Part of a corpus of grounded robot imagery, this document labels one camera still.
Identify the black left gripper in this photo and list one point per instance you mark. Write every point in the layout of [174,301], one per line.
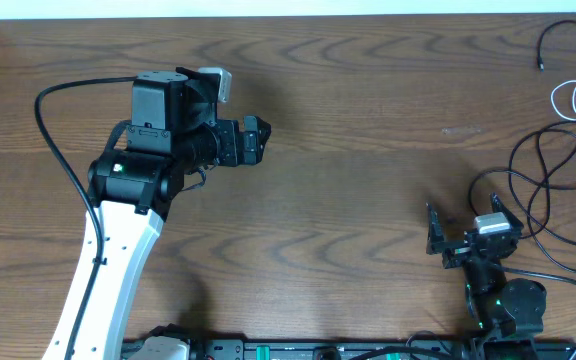
[236,150]

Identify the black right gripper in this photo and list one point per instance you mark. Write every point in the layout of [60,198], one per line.
[436,235]

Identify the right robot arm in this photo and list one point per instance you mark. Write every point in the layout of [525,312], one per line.
[509,313]

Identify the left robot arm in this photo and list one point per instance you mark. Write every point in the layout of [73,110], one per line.
[173,131]

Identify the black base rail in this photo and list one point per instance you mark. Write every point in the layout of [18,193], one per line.
[173,342]

